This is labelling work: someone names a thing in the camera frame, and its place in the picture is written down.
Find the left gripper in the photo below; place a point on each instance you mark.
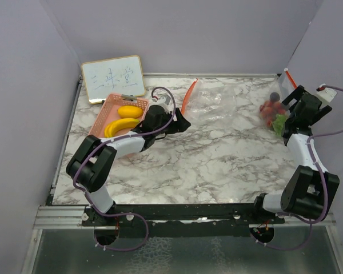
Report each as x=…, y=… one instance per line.
x=179, y=125

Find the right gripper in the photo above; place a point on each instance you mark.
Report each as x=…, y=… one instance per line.
x=297, y=95

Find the zip bag with red fruit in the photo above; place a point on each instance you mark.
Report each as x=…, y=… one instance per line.
x=284, y=85

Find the zip bag with yellow fruit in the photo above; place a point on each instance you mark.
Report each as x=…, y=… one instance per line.
x=203, y=104

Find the fake yellow mango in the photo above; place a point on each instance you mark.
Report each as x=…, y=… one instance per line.
x=130, y=112

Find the fake banana bunch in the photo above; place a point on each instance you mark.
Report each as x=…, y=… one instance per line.
x=118, y=125

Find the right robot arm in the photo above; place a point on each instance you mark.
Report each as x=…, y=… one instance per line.
x=311, y=190

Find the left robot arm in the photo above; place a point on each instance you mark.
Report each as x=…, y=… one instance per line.
x=91, y=164

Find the fake green grapes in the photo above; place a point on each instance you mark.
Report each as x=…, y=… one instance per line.
x=278, y=123

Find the fake dark eggplant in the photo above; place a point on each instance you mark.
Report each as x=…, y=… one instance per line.
x=274, y=97

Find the fake red strawberries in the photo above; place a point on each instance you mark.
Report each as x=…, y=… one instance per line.
x=269, y=110

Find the pink plastic basket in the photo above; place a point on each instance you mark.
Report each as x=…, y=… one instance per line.
x=126, y=141

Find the small whiteboard with writing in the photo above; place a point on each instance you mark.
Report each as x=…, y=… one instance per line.
x=121, y=75

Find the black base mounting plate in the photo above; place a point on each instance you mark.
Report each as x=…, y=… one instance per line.
x=180, y=220

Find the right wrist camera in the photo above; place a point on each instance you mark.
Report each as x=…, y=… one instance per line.
x=325, y=95

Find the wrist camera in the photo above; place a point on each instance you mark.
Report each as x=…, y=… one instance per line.
x=325, y=95
x=162, y=101

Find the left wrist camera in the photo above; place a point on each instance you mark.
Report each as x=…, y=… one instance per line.
x=162, y=101

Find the aluminium frame rail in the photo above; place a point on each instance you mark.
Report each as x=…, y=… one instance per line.
x=59, y=217

